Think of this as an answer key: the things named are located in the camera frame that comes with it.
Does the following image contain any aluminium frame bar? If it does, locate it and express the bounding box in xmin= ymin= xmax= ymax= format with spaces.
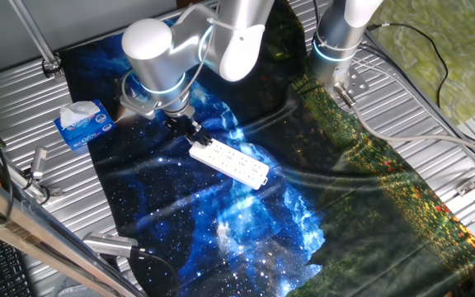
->
xmin=0 ymin=164 xmax=144 ymax=297

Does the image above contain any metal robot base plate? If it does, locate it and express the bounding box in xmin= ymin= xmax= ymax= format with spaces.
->
xmin=331 ymin=64 xmax=371 ymax=103

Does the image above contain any metal tripod pole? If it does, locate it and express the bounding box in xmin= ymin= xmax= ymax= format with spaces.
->
xmin=7 ymin=0 xmax=63 ymax=80

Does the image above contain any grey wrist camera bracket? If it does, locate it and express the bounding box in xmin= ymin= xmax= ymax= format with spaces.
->
xmin=119 ymin=95 xmax=158 ymax=121

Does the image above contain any black base cable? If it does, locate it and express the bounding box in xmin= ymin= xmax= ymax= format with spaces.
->
xmin=358 ymin=34 xmax=475 ymax=167

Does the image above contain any blue tissue box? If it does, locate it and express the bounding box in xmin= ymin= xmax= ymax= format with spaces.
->
xmin=53 ymin=98 xmax=117 ymax=151

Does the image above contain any black cable on carpet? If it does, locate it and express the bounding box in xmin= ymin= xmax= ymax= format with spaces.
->
xmin=366 ymin=21 xmax=449 ymax=110

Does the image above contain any small silver depth camera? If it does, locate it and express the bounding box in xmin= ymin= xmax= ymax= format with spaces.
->
xmin=29 ymin=145 xmax=49 ymax=182

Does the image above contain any grey towel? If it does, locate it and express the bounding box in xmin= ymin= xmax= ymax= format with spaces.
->
xmin=49 ymin=275 xmax=84 ymax=297

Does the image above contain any green patterned carpet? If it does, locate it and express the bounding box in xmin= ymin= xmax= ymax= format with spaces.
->
xmin=368 ymin=0 xmax=475 ymax=125

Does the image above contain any black depth camera cable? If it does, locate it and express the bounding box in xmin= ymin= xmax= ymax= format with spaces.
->
xmin=129 ymin=247 xmax=181 ymax=297

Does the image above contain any galaxy and meadow print cloth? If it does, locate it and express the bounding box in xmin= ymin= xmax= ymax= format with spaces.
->
xmin=58 ymin=0 xmax=475 ymax=297

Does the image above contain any long silver depth camera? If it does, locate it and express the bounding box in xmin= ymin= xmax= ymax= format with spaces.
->
xmin=82 ymin=231 xmax=140 ymax=260

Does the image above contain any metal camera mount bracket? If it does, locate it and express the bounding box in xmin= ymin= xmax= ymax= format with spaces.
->
xmin=4 ymin=163 xmax=64 ymax=204

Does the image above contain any white power strip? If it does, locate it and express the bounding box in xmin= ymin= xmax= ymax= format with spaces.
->
xmin=188 ymin=137 xmax=270 ymax=191

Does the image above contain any thick grey robot cable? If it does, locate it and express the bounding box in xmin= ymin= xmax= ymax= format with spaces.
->
xmin=333 ymin=82 xmax=475 ymax=164

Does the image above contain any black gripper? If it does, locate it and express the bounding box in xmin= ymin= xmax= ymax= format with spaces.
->
xmin=162 ymin=115 xmax=214 ymax=149

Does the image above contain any thin gripper cable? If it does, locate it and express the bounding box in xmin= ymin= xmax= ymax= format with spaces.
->
xmin=120 ymin=0 xmax=222 ymax=111

